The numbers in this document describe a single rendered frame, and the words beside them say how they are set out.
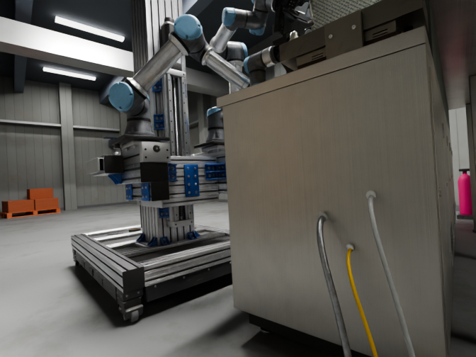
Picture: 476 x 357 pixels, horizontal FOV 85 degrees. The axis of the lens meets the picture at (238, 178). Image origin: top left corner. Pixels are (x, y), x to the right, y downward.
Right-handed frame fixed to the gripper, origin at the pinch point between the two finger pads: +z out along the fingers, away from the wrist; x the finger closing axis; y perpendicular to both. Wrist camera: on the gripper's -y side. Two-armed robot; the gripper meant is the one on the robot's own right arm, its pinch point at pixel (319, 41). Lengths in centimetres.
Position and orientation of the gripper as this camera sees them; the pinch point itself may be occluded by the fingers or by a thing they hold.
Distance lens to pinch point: 117.7
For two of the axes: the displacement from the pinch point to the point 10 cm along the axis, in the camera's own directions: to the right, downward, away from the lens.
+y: -0.6, -10.0, 0.1
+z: 7.6, -0.5, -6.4
